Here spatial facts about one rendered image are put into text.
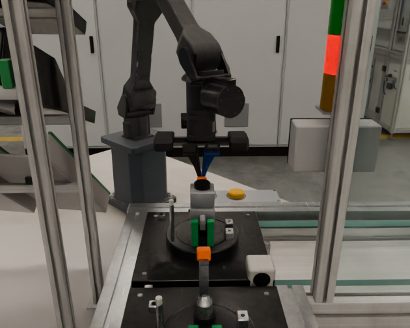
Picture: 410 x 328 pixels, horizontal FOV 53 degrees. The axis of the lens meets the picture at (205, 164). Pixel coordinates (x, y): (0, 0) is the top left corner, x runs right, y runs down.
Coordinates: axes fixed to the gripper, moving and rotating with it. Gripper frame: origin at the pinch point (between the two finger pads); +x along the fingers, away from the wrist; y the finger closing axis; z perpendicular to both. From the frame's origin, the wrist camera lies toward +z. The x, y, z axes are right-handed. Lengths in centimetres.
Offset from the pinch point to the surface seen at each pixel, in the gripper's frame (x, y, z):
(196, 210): 3.6, 0.9, -13.1
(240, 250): 11.9, -7.2, -13.1
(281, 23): -16, -71, 288
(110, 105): 54, 80, 288
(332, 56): -24.3, -17.1, -23.4
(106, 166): 22, 33, 56
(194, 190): 0.4, 1.2, -11.3
